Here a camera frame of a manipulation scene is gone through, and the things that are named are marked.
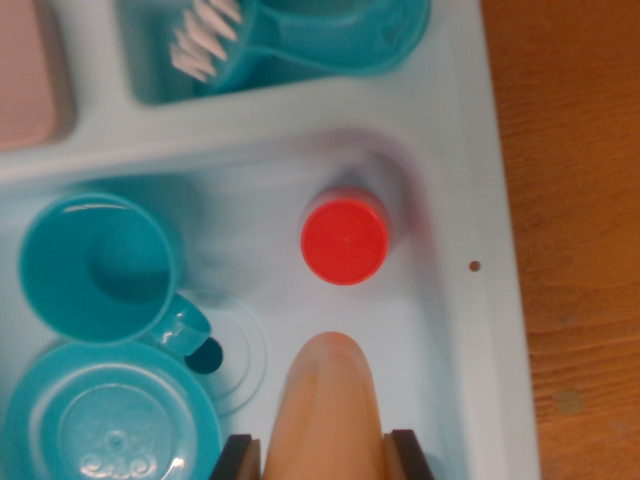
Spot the teal toy mug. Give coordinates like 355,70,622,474
18,193,213,354

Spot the teal toy plate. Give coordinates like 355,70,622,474
3,340,224,480

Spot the light blue toy sink unit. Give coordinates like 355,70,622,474
0,0,544,480

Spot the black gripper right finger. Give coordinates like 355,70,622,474
382,428,436,480

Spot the teal dish brush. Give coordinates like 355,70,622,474
169,0,432,96

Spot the red toy cup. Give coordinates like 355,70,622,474
299,185,394,286

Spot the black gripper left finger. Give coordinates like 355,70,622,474
208,433,264,480

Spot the cream detergent bottle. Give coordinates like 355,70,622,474
262,331,386,480

